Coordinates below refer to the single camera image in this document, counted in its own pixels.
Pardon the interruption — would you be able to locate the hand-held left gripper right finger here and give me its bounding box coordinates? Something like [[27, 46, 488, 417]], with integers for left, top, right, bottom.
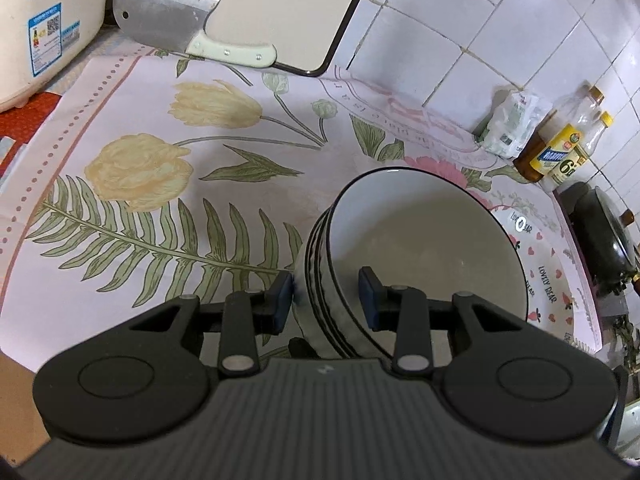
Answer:
[[357, 267, 529, 375]]

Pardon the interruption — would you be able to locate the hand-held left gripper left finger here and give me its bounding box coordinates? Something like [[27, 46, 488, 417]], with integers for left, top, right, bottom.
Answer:
[[127, 271, 294, 380]]

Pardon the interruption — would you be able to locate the white ribbed bowl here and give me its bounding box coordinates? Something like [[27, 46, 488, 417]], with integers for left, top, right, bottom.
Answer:
[[292, 217, 361, 361], [327, 166, 529, 359], [309, 207, 381, 361]]

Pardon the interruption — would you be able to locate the bunny print plate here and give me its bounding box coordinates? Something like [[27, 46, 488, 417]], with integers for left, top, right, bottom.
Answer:
[[492, 205, 601, 357]]

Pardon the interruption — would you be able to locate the clear plastic seasoning bag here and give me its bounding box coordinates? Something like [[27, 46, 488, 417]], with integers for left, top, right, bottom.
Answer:
[[481, 91, 532, 157], [515, 94, 554, 159]]

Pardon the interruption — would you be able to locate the floral tablecloth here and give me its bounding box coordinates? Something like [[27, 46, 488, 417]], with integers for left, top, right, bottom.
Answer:
[[0, 52, 604, 362]]

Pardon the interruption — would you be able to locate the cooking wine bottle yellow label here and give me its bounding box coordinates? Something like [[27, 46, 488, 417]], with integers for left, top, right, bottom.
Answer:
[[512, 85, 606, 184]]

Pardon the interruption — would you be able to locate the black lidded wok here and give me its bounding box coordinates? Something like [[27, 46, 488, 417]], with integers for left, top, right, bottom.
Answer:
[[564, 182, 640, 297]]

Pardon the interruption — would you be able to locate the clear vinegar bottle yellow cap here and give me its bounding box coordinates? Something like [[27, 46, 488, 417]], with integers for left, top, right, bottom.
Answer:
[[547, 110, 615, 189]]

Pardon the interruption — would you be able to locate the cream cutting board black rim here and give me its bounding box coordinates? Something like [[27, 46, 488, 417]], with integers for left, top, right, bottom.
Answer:
[[132, 0, 382, 79]]

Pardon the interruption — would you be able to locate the cream rice cooker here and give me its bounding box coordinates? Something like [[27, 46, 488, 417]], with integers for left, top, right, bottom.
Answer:
[[0, 0, 115, 112]]

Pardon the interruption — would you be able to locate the steel cleaver pale handle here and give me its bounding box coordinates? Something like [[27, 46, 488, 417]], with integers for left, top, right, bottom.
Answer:
[[112, 0, 279, 69]]

